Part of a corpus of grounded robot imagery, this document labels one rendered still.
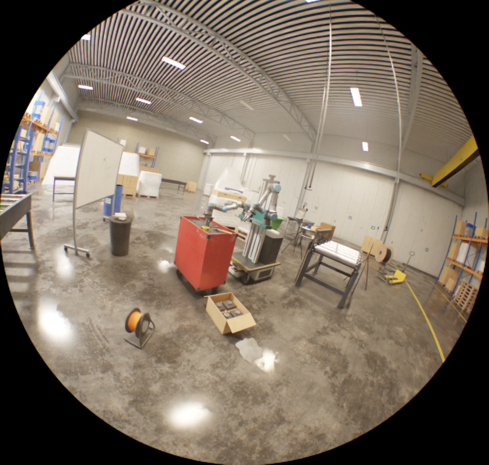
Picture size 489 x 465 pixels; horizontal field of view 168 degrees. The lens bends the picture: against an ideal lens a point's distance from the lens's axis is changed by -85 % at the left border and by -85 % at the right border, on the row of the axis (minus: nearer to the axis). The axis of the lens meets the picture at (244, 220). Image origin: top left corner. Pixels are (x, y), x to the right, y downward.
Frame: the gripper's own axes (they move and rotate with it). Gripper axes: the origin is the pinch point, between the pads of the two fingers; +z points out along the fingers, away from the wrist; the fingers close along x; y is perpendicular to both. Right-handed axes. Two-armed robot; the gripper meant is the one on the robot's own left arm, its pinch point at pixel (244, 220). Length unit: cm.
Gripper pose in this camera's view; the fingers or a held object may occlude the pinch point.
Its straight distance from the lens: 231.8
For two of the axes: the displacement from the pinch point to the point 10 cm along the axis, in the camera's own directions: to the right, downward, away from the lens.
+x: 5.1, 4.1, -7.6
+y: -6.1, -4.5, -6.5
